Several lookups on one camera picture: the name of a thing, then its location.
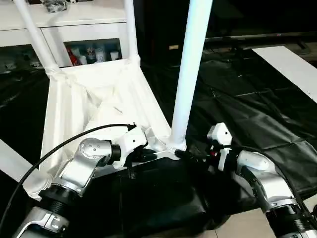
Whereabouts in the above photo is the white plastic table top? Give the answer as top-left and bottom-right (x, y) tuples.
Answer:
(22, 59), (188, 201)

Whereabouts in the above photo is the black plastic mat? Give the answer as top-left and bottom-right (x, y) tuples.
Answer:
(0, 47), (317, 237)

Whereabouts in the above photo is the white board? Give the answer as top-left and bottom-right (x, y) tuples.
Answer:
(252, 46), (317, 103)

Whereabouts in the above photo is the white cabinet with glass doors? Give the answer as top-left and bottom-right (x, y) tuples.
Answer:
(0, 0), (130, 70)

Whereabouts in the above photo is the shiny crumpled foil item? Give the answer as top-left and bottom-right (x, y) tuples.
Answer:
(42, 0), (70, 13)

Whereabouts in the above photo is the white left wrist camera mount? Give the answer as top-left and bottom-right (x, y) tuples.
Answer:
(112, 126), (149, 168)

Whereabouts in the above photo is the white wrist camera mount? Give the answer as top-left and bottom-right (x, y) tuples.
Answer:
(112, 126), (149, 168)
(207, 123), (234, 172)

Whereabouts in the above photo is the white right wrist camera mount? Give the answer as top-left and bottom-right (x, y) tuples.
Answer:
(207, 123), (234, 172)

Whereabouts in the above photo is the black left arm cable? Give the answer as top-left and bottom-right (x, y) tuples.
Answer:
(0, 123), (137, 237)

